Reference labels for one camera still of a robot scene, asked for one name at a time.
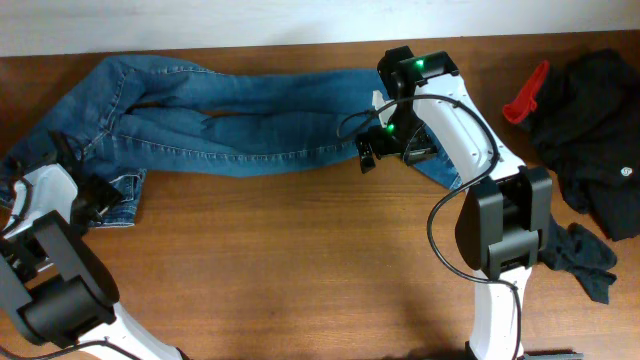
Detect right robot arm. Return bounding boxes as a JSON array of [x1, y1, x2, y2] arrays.
[[351, 46, 552, 359]]

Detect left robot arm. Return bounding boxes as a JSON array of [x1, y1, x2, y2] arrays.
[[1, 131, 188, 360]]

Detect dark grey cloth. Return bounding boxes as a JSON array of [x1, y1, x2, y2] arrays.
[[538, 217, 618, 304]]

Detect black garment with red trim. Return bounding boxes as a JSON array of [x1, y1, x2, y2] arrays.
[[502, 49, 639, 241]]

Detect blue denim jeans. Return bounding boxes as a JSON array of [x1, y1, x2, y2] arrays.
[[0, 53, 463, 230]]

